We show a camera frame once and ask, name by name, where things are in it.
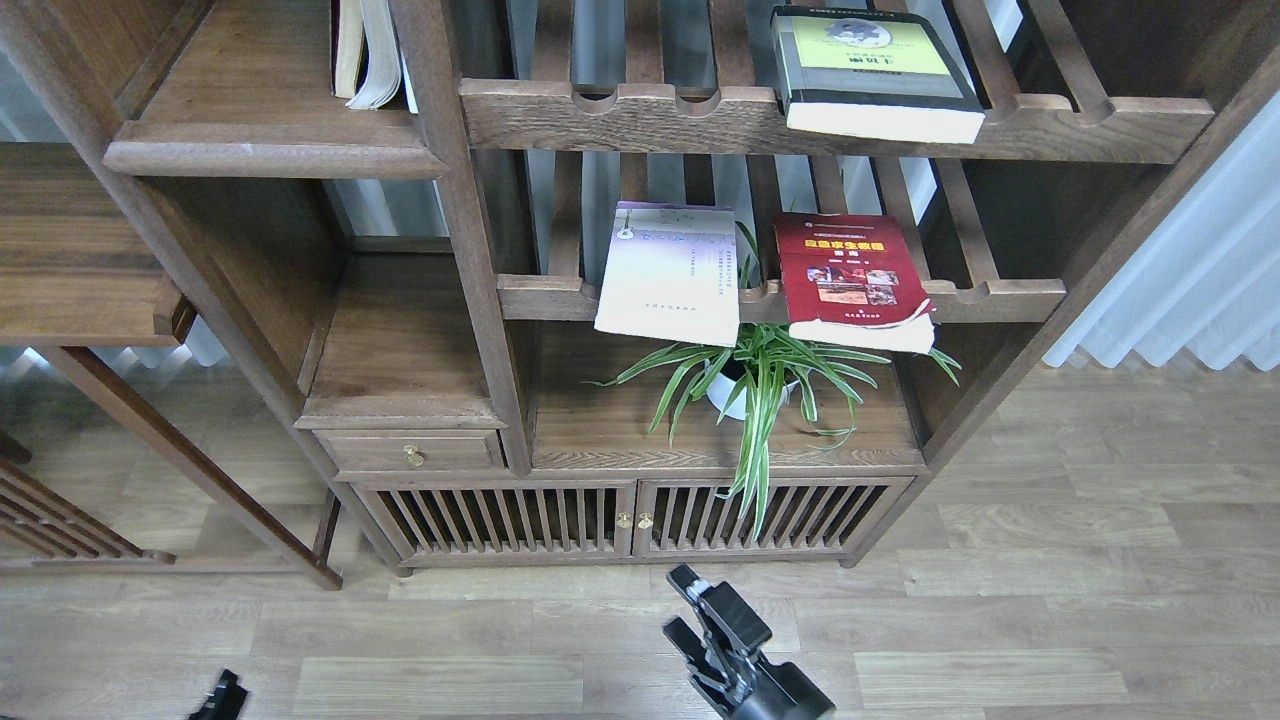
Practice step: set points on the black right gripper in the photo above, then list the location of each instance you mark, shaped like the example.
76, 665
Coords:
726, 660

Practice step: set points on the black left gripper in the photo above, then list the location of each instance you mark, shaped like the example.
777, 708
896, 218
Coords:
225, 701

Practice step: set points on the white lavender cover book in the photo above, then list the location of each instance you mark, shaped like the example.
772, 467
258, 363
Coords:
671, 273

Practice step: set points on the red cover book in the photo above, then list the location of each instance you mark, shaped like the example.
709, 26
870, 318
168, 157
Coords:
850, 280

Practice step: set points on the thick yellow grey book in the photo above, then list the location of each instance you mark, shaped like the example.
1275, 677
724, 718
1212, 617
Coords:
869, 74

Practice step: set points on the upright cream books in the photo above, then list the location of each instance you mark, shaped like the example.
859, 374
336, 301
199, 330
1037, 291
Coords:
368, 66

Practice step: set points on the white plant pot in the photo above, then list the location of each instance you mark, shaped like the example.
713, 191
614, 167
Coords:
721, 388

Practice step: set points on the brass drawer knob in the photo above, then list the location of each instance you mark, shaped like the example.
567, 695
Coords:
413, 456

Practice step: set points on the large wooden bookshelf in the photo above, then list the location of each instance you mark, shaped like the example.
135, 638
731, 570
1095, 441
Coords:
392, 279

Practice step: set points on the wooden side table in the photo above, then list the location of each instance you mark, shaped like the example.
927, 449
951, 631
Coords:
77, 276

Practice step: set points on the white pleated curtain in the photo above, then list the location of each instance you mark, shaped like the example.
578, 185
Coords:
1207, 280

